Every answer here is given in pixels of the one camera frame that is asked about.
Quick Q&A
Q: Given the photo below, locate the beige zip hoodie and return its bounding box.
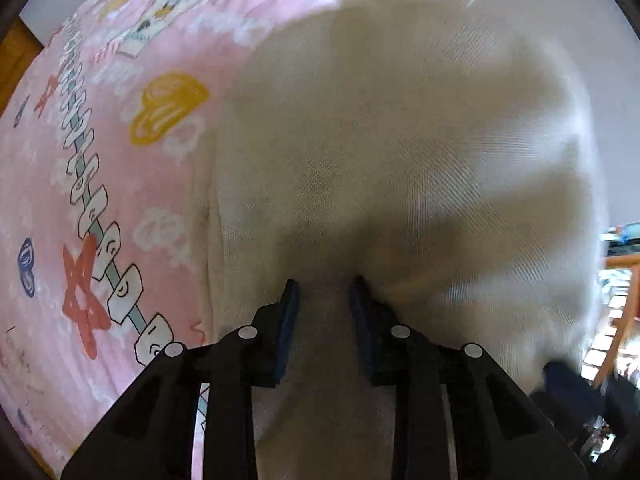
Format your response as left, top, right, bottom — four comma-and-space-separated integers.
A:
192, 2, 609, 480

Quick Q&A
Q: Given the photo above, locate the wooden rack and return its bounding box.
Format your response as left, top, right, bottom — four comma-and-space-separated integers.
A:
582, 252, 640, 392

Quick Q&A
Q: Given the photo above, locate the wooden door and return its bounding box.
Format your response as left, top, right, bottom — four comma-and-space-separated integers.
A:
0, 20, 45, 116

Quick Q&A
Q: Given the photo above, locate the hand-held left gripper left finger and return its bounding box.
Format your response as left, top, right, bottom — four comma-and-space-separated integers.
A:
60, 279, 302, 480

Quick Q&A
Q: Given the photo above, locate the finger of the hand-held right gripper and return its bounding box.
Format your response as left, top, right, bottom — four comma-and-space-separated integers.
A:
542, 360, 604, 412

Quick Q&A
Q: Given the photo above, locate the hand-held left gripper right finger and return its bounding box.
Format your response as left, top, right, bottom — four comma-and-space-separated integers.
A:
348, 275, 589, 480

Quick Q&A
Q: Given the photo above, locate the teal box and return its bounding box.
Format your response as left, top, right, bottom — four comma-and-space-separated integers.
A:
602, 224, 640, 247

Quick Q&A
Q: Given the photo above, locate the pink printed blanket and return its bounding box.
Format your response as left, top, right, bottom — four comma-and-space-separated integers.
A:
0, 0, 346, 476

